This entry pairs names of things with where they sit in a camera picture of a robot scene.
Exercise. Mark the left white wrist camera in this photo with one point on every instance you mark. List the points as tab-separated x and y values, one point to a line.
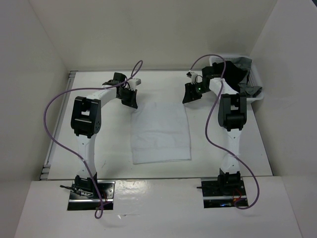
133	83

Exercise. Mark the white plastic basket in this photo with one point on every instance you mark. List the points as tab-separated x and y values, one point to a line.
254	77

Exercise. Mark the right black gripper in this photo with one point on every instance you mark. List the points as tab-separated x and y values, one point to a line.
189	96

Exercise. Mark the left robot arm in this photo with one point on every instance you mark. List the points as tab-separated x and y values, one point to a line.
86	122

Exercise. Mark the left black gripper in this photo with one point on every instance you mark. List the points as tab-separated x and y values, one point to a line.
132	101

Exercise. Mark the white skirt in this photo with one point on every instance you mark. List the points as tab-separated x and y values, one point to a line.
160	133

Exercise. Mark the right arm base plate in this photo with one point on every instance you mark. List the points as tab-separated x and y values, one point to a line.
216	197

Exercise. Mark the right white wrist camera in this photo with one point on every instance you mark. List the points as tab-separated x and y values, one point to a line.
192	75

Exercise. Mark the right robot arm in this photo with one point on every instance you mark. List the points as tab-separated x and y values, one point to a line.
232	116

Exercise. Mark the black skirt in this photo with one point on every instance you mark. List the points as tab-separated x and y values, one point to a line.
232	75

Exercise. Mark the grey skirt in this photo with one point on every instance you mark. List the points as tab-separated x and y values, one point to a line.
245	64

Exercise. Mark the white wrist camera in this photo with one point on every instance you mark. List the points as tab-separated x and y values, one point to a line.
192	75
133	83

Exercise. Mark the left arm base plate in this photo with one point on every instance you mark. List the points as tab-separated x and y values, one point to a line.
80	200

